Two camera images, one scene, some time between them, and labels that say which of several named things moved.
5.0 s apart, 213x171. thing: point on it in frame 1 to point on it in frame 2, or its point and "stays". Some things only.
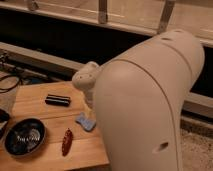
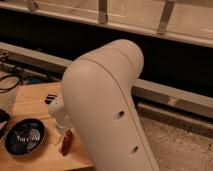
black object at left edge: (4, 118) stays
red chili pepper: (67, 142) stays
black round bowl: (24, 137) stays
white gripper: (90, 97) to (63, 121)
